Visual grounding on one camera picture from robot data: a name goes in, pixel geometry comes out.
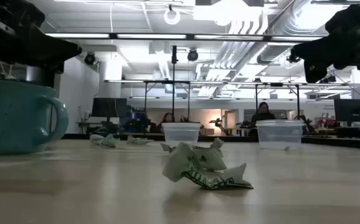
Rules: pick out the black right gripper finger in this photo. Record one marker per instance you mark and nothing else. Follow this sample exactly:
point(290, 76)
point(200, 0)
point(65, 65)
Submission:
point(315, 51)
point(315, 70)

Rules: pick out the paper with black print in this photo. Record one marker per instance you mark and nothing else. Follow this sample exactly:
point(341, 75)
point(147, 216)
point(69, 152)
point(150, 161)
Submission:
point(198, 165)

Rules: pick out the black background robot arm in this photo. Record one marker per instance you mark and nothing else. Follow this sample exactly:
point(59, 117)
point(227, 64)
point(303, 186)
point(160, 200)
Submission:
point(306, 123)
point(220, 125)

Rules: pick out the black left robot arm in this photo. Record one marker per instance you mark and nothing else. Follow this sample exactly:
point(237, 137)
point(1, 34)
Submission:
point(5, 34)

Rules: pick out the black computer monitor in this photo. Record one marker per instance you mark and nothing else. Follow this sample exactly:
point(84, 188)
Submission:
point(352, 110)
point(109, 107)

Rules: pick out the person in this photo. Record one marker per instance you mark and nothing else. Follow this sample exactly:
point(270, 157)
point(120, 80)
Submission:
point(262, 115)
point(167, 119)

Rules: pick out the clear plastic container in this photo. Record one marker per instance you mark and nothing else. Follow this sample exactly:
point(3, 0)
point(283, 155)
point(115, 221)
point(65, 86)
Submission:
point(181, 133)
point(279, 133)

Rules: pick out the long black background bench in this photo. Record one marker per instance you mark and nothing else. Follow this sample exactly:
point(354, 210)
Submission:
point(339, 141)

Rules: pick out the teal speckled ceramic mug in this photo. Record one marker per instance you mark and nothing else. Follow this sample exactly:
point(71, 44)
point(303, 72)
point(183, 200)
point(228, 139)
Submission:
point(10, 116)

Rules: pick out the crumpled white paper scrap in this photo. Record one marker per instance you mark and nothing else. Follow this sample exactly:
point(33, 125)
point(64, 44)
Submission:
point(105, 140)
point(138, 141)

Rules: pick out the blue equipment stack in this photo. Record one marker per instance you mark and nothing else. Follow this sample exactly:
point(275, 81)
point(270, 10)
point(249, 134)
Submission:
point(136, 119)

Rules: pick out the black overhead light bar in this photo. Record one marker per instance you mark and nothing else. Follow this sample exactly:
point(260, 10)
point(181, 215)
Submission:
point(183, 36)

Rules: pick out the black metal rig frame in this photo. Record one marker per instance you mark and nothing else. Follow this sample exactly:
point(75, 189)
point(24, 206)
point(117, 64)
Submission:
point(276, 93)
point(167, 93)

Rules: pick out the black camera pole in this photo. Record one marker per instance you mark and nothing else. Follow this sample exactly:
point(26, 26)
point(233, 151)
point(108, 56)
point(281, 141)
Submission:
point(174, 84)

